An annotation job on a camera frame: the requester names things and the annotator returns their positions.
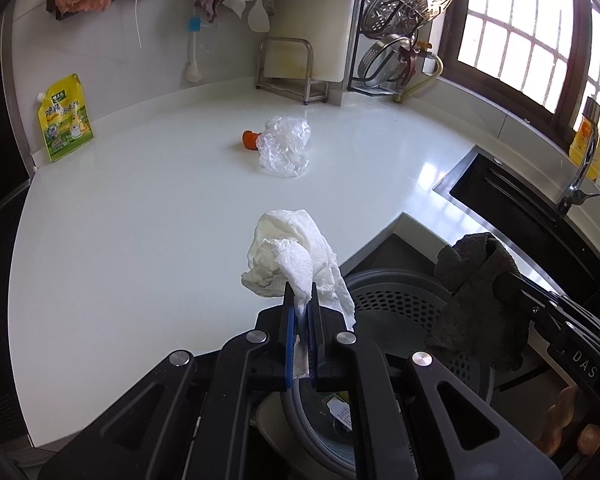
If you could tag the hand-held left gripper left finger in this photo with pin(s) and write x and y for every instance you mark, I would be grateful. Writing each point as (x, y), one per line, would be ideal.
(290, 355)

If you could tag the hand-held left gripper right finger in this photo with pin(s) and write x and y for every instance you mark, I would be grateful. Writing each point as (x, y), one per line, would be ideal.
(316, 355)

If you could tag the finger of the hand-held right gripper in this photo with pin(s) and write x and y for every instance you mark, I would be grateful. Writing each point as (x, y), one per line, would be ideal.
(517, 307)
(522, 287)

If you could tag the dark grey cloth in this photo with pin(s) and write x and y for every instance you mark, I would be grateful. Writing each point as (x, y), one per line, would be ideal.
(475, 310)

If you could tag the grey trash bin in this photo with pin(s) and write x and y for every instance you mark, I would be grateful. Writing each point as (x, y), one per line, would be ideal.
(395, 300)

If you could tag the white tissue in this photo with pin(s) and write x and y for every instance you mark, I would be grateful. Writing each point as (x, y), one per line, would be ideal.
(290, 250)

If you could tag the person's right hand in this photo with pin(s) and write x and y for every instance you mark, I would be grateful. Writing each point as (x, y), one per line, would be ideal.
(565, 420)

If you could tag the black kitchen sink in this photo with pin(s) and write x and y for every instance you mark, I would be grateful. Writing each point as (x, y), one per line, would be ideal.
(505, 195)

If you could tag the chrome faucet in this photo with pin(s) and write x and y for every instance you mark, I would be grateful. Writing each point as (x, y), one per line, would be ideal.
(577, 175)

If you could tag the clear plastic bag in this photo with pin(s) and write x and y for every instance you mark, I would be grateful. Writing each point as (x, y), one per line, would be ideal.
(282, 150)

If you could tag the small orange cap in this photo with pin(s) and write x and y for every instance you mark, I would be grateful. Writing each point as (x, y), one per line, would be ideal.
(250, 140)

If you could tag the brown framed window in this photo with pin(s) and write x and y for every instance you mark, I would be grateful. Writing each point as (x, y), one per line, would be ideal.
(520, 35)

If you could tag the orange gas valve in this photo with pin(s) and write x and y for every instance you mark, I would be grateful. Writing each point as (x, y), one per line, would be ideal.
(424, 49)

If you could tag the blue and white brush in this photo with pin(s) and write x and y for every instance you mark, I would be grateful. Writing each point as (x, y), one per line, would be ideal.
(194, 72)

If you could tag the perforated steel steamer plate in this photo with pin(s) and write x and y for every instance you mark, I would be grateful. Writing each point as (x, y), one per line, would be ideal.
(410, 0)

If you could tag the steel cutting board stand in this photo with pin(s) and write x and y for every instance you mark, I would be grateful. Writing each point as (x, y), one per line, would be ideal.
(285, 40)

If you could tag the yellow seasoning pouch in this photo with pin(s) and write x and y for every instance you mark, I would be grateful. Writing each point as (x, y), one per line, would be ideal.
(65, 120)

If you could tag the white rice paddle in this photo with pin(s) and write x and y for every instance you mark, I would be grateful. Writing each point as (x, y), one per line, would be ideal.
(258, 20)

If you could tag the white cutting board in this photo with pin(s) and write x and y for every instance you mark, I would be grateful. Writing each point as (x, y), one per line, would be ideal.
(320, 10)

